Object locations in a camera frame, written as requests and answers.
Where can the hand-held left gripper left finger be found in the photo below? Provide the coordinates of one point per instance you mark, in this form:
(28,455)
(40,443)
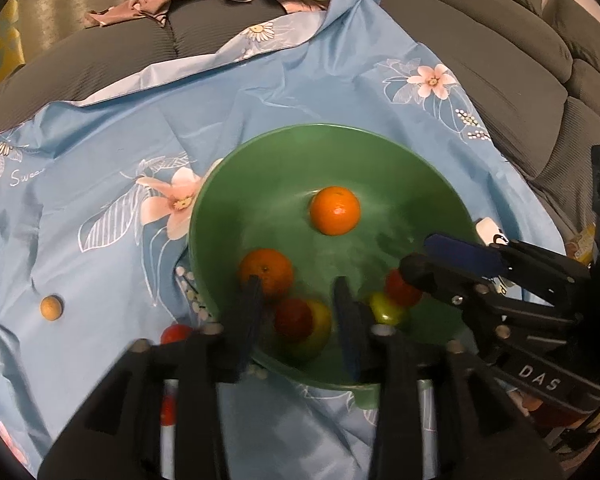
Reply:
(252,310)

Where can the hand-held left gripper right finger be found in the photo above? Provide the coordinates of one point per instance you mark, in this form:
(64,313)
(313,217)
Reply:
(350,335)

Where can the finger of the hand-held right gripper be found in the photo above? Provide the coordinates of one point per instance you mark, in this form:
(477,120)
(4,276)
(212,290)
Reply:
(460,252)
(430,275)

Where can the red cherry tomato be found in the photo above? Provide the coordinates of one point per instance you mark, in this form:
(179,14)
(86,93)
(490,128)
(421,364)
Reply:
(399,290)
(176,334)
(293,319)
(167,410)

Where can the large orange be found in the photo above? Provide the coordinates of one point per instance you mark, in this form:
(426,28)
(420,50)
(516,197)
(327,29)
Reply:
(266,270)

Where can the green bowl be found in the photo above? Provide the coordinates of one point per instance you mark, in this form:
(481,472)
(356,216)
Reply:
(380,185)

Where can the small orange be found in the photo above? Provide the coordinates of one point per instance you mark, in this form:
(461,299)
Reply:
(335,210)

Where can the small white device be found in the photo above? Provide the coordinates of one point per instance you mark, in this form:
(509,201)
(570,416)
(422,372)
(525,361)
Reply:
(489,230)

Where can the yellow packet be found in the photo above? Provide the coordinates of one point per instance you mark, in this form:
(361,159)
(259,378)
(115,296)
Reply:
(582,242)

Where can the grey sofa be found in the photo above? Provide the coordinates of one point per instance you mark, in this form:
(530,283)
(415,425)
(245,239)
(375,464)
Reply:
(505,60)

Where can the tan longan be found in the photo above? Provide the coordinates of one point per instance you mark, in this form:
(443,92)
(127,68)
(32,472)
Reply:
(51,307)

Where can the blue floral bedsheet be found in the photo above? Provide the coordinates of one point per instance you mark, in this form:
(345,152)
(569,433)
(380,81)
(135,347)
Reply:
(105,125)

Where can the yellow patterned curtain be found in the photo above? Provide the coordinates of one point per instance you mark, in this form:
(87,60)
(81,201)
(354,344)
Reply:
(0,50)

